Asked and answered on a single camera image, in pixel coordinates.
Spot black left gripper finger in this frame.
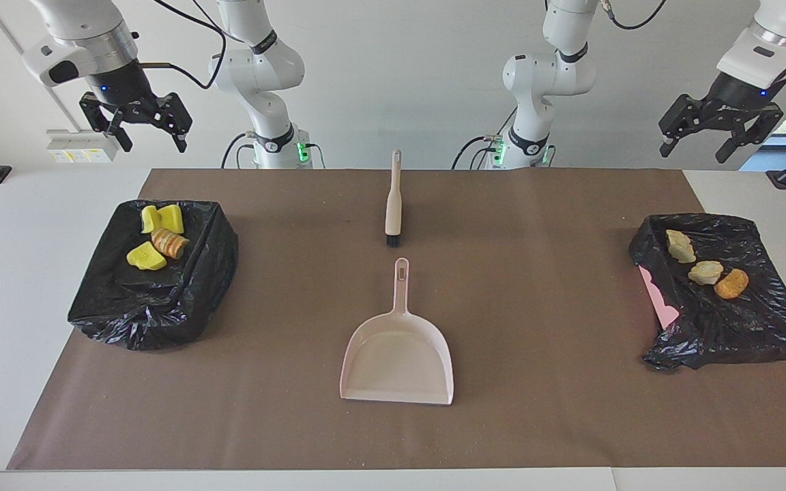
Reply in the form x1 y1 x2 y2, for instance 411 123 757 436
716 104 784 164
659 94 704 159

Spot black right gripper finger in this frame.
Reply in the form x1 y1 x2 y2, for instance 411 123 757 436
158 92 193 153
79 93 133 153

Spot notched yellow sponge piece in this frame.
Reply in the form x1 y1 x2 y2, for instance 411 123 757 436
158 204 185 235

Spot beige striped toy bread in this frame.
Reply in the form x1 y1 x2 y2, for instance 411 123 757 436
151 228 190 260

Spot pale yellow toy bread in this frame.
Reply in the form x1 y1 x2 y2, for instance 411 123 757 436
665 229 697 265

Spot orange striped toy croissant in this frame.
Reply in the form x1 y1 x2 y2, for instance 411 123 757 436
688 261 725 286

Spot brown toy bread chunk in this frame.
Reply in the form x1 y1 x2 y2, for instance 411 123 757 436
714 269 750 300

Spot beige hand brush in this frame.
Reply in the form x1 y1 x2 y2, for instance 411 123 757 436
384 150 403 248

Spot beige plastic dustpan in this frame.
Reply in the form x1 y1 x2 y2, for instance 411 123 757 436
339 257 455 406

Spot black bag lined trash bin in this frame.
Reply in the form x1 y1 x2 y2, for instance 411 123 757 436
68 199 239 351

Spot pink plastic bin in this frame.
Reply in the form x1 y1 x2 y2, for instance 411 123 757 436
639 265 680 331

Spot left black bag bin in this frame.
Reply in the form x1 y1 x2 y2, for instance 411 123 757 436
628 213 786 371

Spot brown table mat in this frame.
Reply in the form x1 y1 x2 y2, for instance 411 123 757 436
8 169 786 471

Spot white wall socket box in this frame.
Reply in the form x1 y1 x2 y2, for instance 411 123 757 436
46 130 119 163

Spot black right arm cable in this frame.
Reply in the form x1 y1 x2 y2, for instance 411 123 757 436
139 0 245 91

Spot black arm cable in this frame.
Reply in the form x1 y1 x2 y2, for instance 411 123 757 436
139 0 245 91
598 0 786 77

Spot black base cable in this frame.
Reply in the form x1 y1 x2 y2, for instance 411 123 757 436
452 109 503 170
221 133 257 169

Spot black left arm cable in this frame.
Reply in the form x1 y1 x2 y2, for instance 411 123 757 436
598 0 786 77

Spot white wall conduit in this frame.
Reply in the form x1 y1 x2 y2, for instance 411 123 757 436
0 0 81 132

